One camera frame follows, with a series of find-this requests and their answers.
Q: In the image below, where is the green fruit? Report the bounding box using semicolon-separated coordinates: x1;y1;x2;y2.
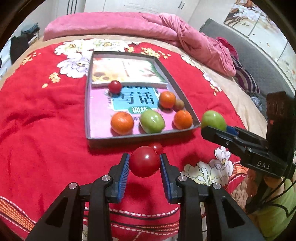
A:
139;109;165;133
201;110;227;131

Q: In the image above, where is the orange mandarin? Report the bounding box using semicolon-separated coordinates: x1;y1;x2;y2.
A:
173;110;193;130
110;111;134;135
159;91;176;109

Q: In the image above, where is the small brown longan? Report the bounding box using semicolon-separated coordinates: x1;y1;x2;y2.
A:
173;99;185;111

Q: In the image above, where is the cherry tomato top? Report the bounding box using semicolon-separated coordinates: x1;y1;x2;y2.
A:
149;142;164;155

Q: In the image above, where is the cherry tomato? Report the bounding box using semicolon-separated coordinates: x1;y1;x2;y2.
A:
108;80;122;94
149;142;164;155
129;146;161;178

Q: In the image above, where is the cherry tomato front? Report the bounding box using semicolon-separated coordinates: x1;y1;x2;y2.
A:
129;146;161;178

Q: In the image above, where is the grey headboard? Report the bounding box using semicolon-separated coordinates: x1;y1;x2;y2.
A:
200;19;294;118

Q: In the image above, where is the striped pillow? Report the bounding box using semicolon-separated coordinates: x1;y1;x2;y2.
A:
231;55;260;93

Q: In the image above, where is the red floral blanket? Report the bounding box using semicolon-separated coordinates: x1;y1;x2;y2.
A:
0;39;249;239

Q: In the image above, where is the dark red pillow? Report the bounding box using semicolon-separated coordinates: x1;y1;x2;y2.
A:
216;37;239;60

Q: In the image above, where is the grey shallow box tray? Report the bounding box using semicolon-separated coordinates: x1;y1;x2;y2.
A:
85;51;200;148

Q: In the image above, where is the pink Chinese workbook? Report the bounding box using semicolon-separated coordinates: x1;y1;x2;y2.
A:
89;85;194;139

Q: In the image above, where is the sunflower cover book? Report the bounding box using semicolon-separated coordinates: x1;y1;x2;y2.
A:
91;57;168;88

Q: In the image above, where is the pink duvet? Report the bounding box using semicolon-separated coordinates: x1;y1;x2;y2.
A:
44;12;236;77

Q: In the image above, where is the white wardrobe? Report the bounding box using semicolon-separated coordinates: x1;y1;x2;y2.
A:
84;0;199;21

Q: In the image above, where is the black bag on floor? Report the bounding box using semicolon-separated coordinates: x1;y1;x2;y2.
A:
10;34;29;64

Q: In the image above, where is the stool with folded clothes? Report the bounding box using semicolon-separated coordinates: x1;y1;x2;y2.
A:
21;23;40;44

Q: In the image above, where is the tree wall painting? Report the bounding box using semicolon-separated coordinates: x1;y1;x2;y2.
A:
224;1;295;87

